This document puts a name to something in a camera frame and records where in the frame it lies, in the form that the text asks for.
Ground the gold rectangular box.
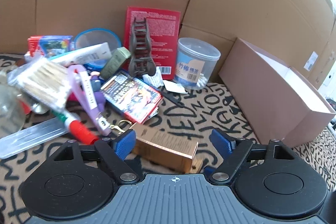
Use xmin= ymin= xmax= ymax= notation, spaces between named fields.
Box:
xmin=130 ymin=123 xmax=198 ymax=173

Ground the red capped marker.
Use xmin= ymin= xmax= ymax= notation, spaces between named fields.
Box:
xmin=52 ymin=110 xmax=100 ymax=145

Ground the colourful card pack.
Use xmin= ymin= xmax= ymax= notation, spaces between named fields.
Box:
xmin=101 ymin=70 xmax=162 ymax=123

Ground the pink white storage box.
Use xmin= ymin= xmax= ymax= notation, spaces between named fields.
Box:
xmin=219 ymin=39 xmax=335 ymax=147

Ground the black plastic stick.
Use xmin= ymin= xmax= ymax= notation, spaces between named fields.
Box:
xmin=160 ymin=91 xmax=185 ymax=107

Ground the green small box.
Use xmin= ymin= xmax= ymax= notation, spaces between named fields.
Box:
xmin=100 ymin=47 xmax=131 ymax=80

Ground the clear plastic ruler case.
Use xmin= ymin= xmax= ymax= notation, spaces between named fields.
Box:
xmin=0 ymin=118 xmax=68 ymax=159

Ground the clear cotton swab jar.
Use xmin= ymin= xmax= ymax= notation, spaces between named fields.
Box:
xmin=174 ymin=38 xmax=221 ymax=90

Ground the white tube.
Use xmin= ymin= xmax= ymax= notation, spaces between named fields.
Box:
xmin=49 ymin=42 xmax=112 ymax=67

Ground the cotton swabs packet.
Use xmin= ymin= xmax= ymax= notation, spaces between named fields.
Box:
xmin=7 ymin=57 xmax=71 ymax=112

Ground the white shipping label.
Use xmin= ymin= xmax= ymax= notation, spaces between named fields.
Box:
xmin=303 ymin=51 xmax=318 ymax=72

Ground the blue rimmed round lid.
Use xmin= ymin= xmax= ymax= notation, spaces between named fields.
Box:
xmin=72 ymin=28 xmax=122 ymax=72

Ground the blue red card box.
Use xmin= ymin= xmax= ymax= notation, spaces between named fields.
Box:
xmin=27 ymin=35 xmax=72 ymax=57

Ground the red booklet box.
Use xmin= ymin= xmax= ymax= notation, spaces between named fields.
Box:
xmin=123 ymin=6 xmax=181 ymax=80

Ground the purple strap keychain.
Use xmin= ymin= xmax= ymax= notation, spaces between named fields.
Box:
xmin=67 ymin=65 xmax=111 ymax=136

